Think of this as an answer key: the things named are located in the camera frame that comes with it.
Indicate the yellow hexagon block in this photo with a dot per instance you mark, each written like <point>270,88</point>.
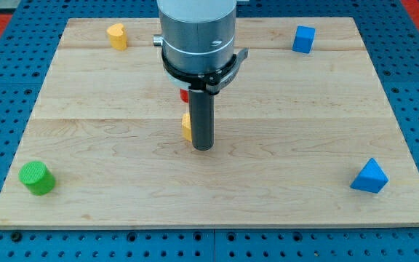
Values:
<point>186,127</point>

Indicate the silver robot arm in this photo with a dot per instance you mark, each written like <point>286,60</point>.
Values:
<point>197,35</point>

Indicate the red circle block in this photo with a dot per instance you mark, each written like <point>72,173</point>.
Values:
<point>184,95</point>

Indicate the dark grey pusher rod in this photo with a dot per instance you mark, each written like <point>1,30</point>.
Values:
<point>201,110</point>

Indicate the wooden board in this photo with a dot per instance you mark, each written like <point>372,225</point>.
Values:
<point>292,131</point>

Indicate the yellow heart block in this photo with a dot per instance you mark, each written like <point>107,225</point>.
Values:
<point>117,36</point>

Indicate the blue cube block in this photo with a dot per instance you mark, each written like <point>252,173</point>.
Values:
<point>304,38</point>

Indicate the blue triangle block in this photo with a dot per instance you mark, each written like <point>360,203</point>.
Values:
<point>371,178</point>

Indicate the green cylinder block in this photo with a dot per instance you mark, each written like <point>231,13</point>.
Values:
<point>37,178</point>

